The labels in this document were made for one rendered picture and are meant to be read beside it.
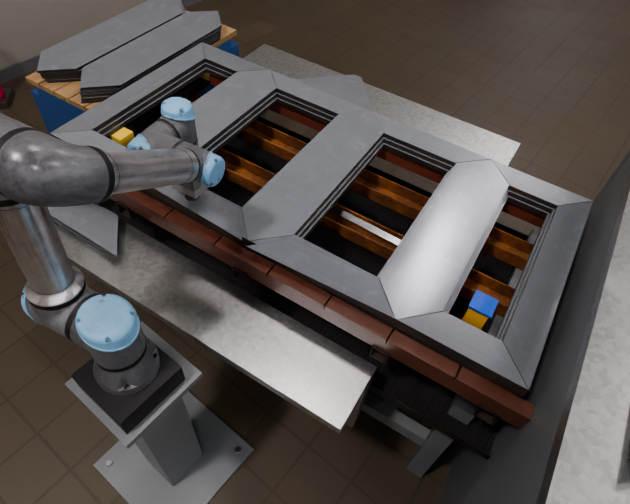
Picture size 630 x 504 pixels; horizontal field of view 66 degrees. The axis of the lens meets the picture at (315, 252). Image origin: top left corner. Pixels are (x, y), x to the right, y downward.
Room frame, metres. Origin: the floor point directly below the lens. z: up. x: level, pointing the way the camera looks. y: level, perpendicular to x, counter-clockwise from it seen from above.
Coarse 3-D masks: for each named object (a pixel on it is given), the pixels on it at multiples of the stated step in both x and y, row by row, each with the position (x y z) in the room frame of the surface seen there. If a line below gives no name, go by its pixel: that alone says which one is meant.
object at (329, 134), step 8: (328, 128) 1.37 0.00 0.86; (320, 136) 1.32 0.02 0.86; (328, 136) 1.33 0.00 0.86; (336, 136) 1.33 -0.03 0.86; (344, 136) 1.34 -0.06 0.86; (352, 136) 1.34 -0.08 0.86; (336, 144) 1.29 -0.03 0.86; (344, 144) 1.30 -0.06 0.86; (352, 144) 1.30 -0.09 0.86; (360, 144) 1.30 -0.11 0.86; (368, 144) 1.31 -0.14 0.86; (352, 152) 1.26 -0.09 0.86; (360, 152) 1.26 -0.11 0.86
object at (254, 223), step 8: (248, 216) 0.93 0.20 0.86; (256, 216) 0.93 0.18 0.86; (248, 224) 0.90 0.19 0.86; (256, 224) 0.90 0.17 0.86; (264, 224) 0.90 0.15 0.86; (272, 224) 0.91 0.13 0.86; (256, 232) 0.87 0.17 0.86; (264, 232) 0.87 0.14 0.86; (272, 232) 0.88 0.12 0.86; (280, 232) 0.88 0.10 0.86; (288, 232) 0.88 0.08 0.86
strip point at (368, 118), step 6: (342, 114) 1.46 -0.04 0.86; (348, 114) 1.47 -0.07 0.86; (354, 114) 1.47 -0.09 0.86; (360, 114) 1.47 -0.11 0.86; (366, 114) 1.48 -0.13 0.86; (372, 114) 1.48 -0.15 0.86; (360, 120) 1.44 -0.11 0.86; (366, 120) 1.44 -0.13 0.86; (372, 120) 1.45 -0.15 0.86; (372, 126) 1.41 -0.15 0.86; (378, 126) 1.41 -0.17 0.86
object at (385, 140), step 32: (160, 96) 1.50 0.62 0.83; (288, 96) 1.56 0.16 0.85; (96, 128) 1.25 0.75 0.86; (416, 160) 1.31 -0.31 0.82; (448, 160) 1.27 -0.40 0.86; (160, 192) 0.98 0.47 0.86; (512, 192) 1.17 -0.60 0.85; (544, 224) 1.06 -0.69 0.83; (320, 288) 0.74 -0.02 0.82; (384, 320) 0.65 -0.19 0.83; (448, 352) 0.58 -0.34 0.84; (512, 384) 0.51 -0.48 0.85
